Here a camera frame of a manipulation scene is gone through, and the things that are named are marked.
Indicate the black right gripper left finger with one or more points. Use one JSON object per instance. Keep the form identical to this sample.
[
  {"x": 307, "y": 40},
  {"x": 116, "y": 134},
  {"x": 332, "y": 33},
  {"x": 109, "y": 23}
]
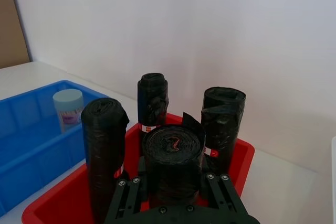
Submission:
[{"x": 131, "y": 195}]

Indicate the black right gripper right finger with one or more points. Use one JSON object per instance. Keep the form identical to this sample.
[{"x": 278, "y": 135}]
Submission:
[{"x": 223, "y": 192}]

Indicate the black trash bag roll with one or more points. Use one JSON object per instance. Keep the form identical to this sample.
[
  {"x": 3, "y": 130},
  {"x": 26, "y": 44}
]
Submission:
[
  {"x": 173, "y": 161},
  {"x": 105, "y": 150},
  {"x": 153, "y": 100},
  {"x": 223, "y": 124}
]

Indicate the red plastic bin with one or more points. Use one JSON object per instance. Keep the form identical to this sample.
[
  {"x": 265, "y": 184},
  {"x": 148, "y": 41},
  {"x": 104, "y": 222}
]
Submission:
[{"x": 244, "y": 155}]

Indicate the pale blue capped can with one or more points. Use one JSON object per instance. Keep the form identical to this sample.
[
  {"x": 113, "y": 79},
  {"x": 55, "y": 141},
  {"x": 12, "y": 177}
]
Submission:
[{"x": 68, "y": 108}]

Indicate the blue plastic bin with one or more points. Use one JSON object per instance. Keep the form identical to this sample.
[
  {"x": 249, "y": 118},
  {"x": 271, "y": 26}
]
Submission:
[{"x": 31, "y": 155}]

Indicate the brown board panel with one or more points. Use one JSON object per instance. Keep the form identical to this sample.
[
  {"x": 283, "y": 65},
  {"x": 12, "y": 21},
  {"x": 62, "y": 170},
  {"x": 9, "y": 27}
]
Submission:
[{"x": 11, "y": 24}]

